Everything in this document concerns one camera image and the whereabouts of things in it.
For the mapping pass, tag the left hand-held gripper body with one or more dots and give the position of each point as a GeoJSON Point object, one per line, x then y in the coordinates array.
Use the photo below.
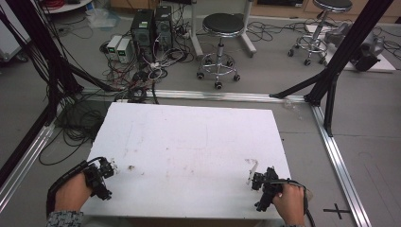
{"type": "Point", "coordinates": [98, 184]}

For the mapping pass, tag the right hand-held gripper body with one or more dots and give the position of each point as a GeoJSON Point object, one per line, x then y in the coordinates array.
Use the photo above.
{"type": "Point", "coordinates": [268, 187]}

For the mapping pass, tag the person's left hand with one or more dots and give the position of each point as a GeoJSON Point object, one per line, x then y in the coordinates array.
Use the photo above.
{"type": "Point", "coordinates": [73, 194]}

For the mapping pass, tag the person's right hand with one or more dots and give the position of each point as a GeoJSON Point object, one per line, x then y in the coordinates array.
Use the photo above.
{"type": "Point", "coordinates": [291, 203]}

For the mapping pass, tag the white power supply box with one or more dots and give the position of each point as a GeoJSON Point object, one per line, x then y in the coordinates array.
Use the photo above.
{"type": "Point", "coordinates": [113, 45]}
{"type": "Point", "coordinates": [123, 50]}

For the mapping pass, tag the black computer tower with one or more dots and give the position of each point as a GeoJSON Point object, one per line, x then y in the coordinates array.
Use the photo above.
{"type": "Point", "coordinates": [142, 31]}
{"type": "Point", "coordinates": [164, 26]}

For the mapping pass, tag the white stand legs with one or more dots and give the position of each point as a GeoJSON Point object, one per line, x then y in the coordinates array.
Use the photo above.
{"type": "Point", "coordinates": [195, 41]}

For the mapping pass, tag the black round stool chrome base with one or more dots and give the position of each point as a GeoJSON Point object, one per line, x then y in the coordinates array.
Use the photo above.
{"type": "Point", "coordinates": [222, 25]}
{"type": "Point", "coordinates": [331, 4]}

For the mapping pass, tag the clear plastic bag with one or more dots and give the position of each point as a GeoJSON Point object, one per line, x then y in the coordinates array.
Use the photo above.
{"type": "Point", "coordinates": [102, 17]}

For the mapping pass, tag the grey device on white board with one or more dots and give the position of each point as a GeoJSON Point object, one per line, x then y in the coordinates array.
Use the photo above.
{"type": "Point", "coordinates": [362, 47]}

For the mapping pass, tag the white round table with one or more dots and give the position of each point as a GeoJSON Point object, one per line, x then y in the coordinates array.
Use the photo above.
{"type": "Point", "coordinates": [67, 6]}

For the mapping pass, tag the aluminium floor rail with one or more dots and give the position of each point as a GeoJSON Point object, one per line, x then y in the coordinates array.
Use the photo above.
{"type": "Point", "coordinates": [339, 164]}
{"type": "Point", "coordinates": [220, 95]}
{"type": "Point", "coordinates": [25, 160]}

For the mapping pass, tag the black metal frame post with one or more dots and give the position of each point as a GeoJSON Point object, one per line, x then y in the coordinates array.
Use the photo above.
{"type": "Point", "coordinates": [350, 47]}
{"type": "Point", "coordinates": [38, 34]}

